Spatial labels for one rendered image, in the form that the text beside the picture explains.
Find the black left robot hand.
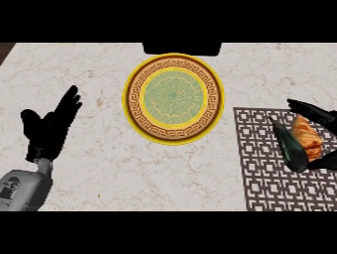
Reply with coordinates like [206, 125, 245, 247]
[19, 84, 84, 164]

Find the brown lattice placemat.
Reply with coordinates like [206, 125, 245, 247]
[231, 106, 337, 212]

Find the yellow patterned plate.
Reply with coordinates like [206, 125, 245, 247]
[121, 53, 225, 147]

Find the orange croissant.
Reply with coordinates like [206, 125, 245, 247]
[289, 114, 324, 164]

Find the black appliance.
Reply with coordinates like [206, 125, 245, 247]
[141, 42, 223, 57]

